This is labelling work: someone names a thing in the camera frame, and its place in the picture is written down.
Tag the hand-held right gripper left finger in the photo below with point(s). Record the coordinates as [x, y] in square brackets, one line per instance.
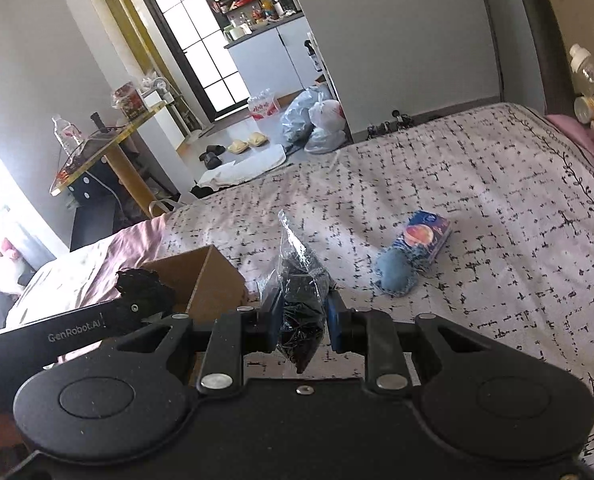
[273, 319]

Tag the clear water bottle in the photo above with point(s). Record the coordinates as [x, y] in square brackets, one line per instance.
[66, 135]

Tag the snack bag on table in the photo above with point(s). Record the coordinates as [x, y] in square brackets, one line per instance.
[129, 101]

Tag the pair of beige slippers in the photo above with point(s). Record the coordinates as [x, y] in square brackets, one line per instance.
[247, 143]

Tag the cluttered kitchen shelf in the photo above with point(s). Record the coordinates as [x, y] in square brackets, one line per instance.
[254, 7]

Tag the pair of black slippers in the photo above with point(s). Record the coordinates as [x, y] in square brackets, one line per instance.
[212, 156]

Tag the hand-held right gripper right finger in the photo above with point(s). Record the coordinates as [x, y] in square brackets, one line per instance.
[335, 321]

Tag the yellow curtain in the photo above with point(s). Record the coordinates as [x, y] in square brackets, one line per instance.
[142, 50]

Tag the brown headboard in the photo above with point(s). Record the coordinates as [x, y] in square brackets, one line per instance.
[552, 25]

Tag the white small appliance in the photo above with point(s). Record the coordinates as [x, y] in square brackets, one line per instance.
[158, 91]

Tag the black cloth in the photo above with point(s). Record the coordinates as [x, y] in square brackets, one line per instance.
[144, 287]

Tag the clear blue plastic bag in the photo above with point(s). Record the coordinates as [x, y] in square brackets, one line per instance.
[302, 115]

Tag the blue-grey fuzzy sock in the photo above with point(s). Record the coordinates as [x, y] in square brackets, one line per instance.
[397, 272]

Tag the white floor mat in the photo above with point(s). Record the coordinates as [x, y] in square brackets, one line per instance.
[247, 167]

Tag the pink pack of water bottles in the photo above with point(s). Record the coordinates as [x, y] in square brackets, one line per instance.
[263, 105]

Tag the black spray bottle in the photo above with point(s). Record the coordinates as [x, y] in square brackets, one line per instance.
[313, 56]

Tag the black item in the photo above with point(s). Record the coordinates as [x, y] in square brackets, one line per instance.
[299, 305]

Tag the pink and grey duvet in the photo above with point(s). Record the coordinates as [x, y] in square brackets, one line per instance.
[87, 270]

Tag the dark glass-pane door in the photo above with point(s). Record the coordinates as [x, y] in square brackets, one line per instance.
[197, 45]

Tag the pink pillow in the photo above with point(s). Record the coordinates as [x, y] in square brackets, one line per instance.
[589, 145]

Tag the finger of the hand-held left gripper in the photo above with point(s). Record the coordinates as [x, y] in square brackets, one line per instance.
[132, 310]

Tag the pink plush toy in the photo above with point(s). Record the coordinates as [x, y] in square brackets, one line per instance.
[12, 250]

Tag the white kitchen cabinet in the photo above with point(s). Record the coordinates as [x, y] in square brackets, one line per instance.
[272, 62]

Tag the printed bed sheet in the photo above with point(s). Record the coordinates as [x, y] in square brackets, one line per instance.
[477, 200]

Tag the dark cabinet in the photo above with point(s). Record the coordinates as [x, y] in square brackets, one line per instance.
[93, 215]

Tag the white and red plastic bag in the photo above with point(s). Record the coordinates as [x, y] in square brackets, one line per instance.
[328, 116]

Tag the blue snack packet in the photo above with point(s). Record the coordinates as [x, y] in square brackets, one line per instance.
[426, 234]

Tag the small black floor objects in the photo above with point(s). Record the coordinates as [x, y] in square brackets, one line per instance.
[389, 123]

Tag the white jar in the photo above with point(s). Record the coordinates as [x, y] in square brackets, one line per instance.
[588, 108]

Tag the brown cardboard box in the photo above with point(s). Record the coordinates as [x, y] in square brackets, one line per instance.
[217, 280]

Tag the yellow-edged table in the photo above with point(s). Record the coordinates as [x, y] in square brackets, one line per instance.
[107, 152]

